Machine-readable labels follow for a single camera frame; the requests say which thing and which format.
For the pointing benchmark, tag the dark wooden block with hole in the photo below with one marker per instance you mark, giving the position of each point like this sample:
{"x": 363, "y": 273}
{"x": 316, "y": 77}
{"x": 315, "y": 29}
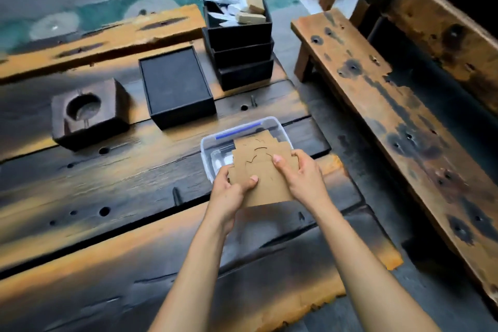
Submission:
{"x": 97, "y": 125}

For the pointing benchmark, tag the stack of brown cardboard cutouts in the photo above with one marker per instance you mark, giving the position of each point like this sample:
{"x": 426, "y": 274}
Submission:
{"x": 264, "y": 172}

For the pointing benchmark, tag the green patterned rug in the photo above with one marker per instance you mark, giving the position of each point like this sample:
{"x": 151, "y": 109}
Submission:
{"x": 97, "y": 16}

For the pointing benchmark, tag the person's right thumb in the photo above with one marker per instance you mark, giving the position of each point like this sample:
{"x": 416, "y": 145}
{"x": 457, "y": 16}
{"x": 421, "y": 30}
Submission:
{"x": 282, "y": 166}

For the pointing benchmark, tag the long worn wooden bench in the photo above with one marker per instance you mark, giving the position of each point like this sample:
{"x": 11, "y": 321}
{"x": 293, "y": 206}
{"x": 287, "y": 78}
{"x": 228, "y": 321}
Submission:
{"x": 389, "y": 110}

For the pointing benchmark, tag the person's right forearm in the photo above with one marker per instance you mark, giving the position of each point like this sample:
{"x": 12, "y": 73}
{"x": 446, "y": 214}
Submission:
{"x": 362, "y": 269}

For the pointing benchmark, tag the person's left hand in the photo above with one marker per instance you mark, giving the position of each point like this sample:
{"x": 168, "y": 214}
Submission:
{"x": 225, "y": 197}

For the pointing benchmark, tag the person's left thumb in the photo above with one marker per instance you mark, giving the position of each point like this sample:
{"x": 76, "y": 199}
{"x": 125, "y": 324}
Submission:
{"x": 247, "y": 184}

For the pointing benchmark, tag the open black box with packets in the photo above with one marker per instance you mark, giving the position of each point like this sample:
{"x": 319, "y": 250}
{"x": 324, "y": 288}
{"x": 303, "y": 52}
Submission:
{"x": 237, "y": 34}

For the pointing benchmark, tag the person's right hand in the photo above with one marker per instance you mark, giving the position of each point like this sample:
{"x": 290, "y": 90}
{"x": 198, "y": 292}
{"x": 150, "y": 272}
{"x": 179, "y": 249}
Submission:
{"x": 305, "y": 184}

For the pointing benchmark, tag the person's left forearm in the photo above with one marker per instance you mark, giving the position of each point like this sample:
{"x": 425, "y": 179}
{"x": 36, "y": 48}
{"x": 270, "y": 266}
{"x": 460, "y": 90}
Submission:
{"x": 194, "y": 281}

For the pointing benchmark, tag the large worn wooden table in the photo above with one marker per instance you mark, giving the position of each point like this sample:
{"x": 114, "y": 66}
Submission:
{"x": 439, "y": 28}

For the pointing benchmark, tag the flat black box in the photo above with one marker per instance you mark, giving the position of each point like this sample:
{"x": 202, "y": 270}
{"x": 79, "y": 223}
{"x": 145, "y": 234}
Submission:
{"x": 175, "y": 84}

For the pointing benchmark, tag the clear plastic container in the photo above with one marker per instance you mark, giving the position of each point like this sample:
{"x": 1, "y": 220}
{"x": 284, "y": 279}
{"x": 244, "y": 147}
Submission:
{"x": 210, "y": 149}

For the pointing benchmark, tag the raised wooden plank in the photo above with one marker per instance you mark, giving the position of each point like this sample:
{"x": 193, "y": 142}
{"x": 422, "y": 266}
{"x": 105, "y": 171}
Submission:
{"x": 101, "y": 42}

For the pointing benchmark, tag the blue pen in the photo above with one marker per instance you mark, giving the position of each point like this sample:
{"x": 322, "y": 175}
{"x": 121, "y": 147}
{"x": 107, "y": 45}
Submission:
{"x": 238, "y": 130}

